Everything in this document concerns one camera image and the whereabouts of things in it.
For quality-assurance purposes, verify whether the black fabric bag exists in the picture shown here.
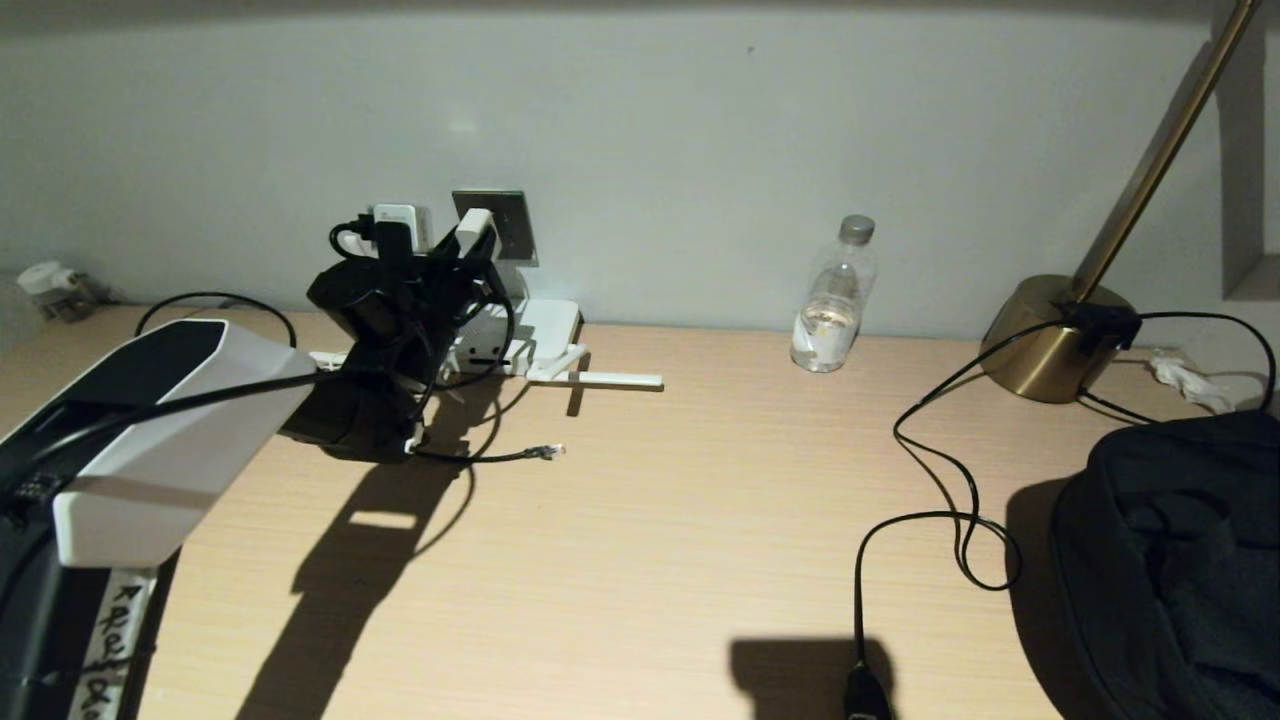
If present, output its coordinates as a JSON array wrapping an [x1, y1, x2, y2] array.
[[1045, 410, 1280, 720]]

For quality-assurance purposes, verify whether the black lamp cord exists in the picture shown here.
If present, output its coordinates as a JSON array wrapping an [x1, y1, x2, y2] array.
[[1075, 390, 1131, 426]]

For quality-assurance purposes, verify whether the white power adapter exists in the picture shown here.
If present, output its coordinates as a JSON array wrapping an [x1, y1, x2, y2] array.
[[455, 208, 497, 259]]

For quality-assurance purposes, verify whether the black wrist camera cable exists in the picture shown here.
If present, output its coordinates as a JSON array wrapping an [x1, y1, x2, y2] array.
[[0, 218, 519, 501]]

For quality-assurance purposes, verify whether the black lamp power cable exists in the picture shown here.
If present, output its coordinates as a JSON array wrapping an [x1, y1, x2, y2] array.
[[845, 318, 1076, 720]]

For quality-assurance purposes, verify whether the brass desk lamp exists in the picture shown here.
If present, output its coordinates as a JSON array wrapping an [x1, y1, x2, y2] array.
[[978, 0, 1259, 406]]

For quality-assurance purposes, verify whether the grey wall socket plate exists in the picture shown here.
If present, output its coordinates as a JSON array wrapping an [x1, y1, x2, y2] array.
[[452, 190, 539, 269]]

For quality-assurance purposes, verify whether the white router with antennas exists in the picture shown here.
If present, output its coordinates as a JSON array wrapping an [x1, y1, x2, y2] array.
[[310, 297, 664, 391]]

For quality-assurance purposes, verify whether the black box on lamp base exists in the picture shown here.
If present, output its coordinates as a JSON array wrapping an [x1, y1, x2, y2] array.
[[1050, 300, 1141, 356]]

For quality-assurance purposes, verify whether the thin black cable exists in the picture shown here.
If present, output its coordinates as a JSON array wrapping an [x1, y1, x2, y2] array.
[[1135, 312, 1276, 413]]

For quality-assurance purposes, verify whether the black ethernet cable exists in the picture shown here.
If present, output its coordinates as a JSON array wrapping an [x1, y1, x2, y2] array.
[[135, 292, 567, 467]]

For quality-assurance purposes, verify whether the clear plastic water bottle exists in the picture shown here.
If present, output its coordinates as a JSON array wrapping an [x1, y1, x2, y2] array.
[[790, 215, 878, 375]]

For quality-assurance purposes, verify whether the small grey glass jar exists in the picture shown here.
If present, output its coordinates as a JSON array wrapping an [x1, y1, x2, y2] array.
[[48, 276, 109, 323]]

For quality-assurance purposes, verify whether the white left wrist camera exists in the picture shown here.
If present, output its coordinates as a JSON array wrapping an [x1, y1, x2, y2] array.
[[368, 203, 433, 263]]

